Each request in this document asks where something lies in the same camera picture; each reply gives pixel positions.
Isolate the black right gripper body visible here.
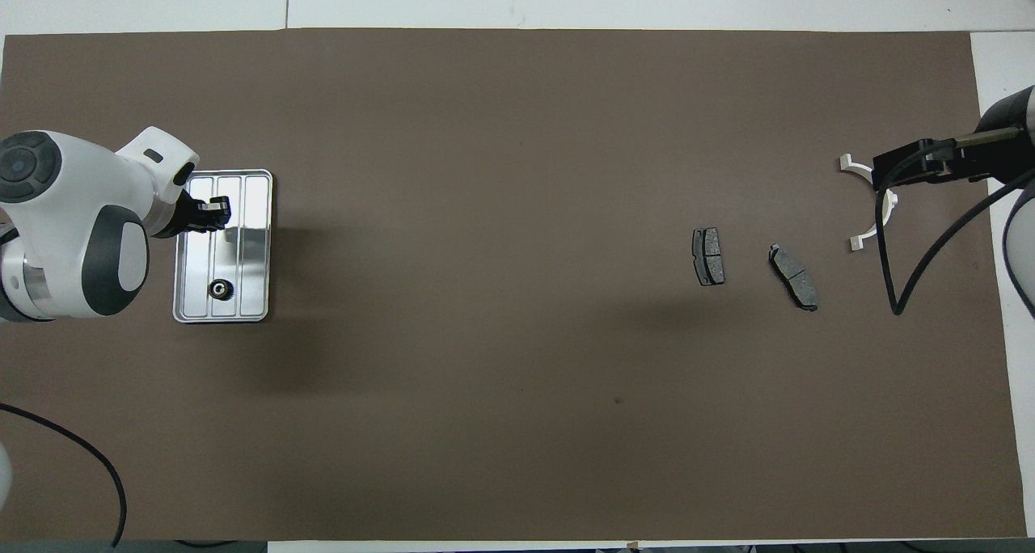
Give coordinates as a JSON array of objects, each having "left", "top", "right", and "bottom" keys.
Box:
[{"left": 930, "top": 137, "right": 994, "bottom": 184}]

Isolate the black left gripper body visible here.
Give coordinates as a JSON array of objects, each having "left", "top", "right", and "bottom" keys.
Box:
[{"left": 174, "top": 191, "right": 213, "bottom": 234}]

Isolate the silver metal tray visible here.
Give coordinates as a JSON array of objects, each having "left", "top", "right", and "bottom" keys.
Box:
[{"left": 172, "top": 169, "right": 274, "bottom": 324}]

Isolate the long dark brake pad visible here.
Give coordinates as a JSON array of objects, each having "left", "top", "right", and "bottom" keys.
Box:
[{"left": 768, "top": 243, "right": 819, "bottom": 312}]

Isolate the short dark brake pad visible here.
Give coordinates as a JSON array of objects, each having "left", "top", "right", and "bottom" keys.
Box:
[{"left": 691, "top": 227, "right": 726, "bottom": 286}]

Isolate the brown table mat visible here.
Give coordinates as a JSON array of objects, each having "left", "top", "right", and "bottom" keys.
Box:
[{"left": 0, "top": 27, "right": 1029, "bottom": 542}]

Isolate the white semicircular bracket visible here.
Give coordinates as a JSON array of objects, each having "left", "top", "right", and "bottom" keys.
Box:
[{"left": 839, "top": 154, "right": 898, "bottom": 253}]

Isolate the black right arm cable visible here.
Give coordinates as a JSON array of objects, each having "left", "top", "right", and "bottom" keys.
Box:
[{"left": 876, "top": 145, "right": 1035, "bottom": 317}]

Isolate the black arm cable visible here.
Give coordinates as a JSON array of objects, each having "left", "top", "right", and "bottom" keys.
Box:
[
  {"left": 0, "top": 403, "right": 129, "bottom": 547},
  {"left": 876, "top": 145, "right": 1035, "bottom": 317}
]

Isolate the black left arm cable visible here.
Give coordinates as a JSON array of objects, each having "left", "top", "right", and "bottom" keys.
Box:
[{"left": 0, "top": 403, "right": 129, "bottom": 547}]

